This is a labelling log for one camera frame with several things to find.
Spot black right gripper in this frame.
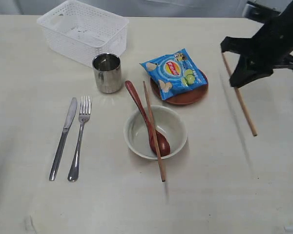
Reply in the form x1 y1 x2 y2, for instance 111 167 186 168
220 18 293 88

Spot brown round plate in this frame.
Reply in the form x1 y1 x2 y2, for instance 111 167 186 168
164 70 209 106

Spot blue snack bag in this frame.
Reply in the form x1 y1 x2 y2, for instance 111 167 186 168
141 48 208 100

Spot brown wooden chopsticks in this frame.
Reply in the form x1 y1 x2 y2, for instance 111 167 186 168
143 81 166 182

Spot reddish brown wooden spoon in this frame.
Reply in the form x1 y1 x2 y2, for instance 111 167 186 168
125 80 170 157

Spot stainless steel cup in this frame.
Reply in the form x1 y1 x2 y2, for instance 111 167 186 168
92 53 123 94

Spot stainless steel fork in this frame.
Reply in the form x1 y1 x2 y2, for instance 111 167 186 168
67 96 91 182

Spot white perforated plastic basket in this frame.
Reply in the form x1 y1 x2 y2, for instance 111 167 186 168
37 0 129 67

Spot stainless steel knife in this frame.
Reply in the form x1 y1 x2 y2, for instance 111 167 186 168
49 97 77 181

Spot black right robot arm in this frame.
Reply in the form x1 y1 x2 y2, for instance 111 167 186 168
220 1 293 88

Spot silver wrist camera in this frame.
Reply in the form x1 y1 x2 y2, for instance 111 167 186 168
242 0 281 23

